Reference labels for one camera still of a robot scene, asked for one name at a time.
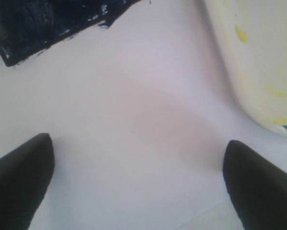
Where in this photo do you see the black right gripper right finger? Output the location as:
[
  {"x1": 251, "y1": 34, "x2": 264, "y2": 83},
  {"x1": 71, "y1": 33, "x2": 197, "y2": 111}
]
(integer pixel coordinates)
[{"x1": 222, "y1": 140, "x2": 287, "y2": 230}]

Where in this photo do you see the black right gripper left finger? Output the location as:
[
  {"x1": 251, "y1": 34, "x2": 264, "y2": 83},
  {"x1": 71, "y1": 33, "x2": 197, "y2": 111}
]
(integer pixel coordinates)
[{"x1": 0, "y1": 133, "x2": 55, "y2": 230}]

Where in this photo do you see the white paint tray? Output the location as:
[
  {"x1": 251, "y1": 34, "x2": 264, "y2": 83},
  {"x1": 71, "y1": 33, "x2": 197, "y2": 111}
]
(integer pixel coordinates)
[{"x1": 205, "y1": 0, "x2": 287, "y2": 135}]

